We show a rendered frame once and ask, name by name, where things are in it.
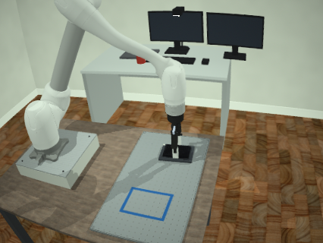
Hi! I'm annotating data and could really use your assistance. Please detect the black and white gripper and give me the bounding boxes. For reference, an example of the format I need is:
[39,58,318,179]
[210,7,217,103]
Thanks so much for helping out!
[167,114,183,159]

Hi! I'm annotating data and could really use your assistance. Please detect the black well plate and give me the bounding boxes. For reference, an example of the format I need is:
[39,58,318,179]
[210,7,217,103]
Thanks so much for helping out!
[163,144,191,159]

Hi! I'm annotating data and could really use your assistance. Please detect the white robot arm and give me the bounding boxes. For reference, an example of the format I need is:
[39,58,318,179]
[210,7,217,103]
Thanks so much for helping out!
[24,0,187,164]

